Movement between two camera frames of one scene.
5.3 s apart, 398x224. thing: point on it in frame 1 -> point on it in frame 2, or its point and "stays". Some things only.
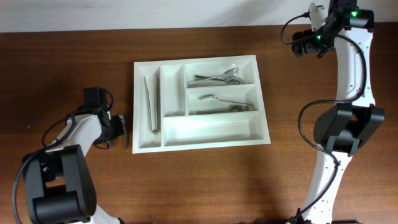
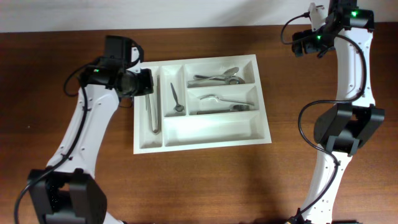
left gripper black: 119,130 -> 147,84
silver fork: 234,108 stays
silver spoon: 232,80 stays
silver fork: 204,96 stays
